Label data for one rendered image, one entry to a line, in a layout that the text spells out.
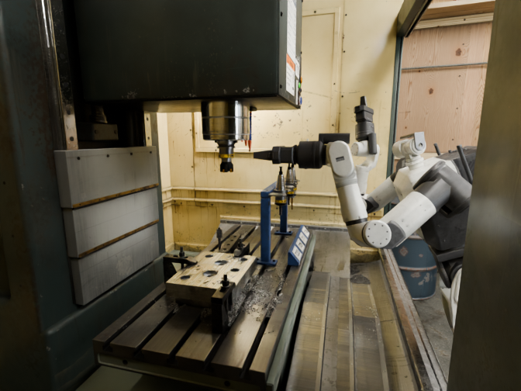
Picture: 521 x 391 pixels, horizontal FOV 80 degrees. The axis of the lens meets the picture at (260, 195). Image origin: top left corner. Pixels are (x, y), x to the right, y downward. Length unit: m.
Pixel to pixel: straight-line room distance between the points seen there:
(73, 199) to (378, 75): 1.67
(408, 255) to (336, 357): 2.00
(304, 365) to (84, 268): 0.79
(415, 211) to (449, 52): 2.89
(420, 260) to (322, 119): 1.67
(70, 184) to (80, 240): 0.19
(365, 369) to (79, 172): 1.11
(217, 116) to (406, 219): 0.64
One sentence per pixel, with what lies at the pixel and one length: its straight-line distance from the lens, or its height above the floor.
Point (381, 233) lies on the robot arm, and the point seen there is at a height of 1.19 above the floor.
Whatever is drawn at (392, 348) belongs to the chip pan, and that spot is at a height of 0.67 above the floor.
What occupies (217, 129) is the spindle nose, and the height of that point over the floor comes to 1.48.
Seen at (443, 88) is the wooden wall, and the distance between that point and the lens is 3.71.
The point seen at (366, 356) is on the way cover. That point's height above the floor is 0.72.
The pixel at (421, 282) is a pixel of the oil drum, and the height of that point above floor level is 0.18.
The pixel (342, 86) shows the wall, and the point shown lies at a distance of 2.02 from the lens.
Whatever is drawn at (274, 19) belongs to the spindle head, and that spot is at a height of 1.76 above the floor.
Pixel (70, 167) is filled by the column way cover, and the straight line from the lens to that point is 1.12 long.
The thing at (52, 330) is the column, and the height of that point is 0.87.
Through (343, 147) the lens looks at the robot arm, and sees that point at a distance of 0.95.
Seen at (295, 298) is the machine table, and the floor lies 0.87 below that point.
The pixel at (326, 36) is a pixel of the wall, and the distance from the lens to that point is 2.08.
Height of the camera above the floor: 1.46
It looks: 11 degrees down
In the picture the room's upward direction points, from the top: straight up
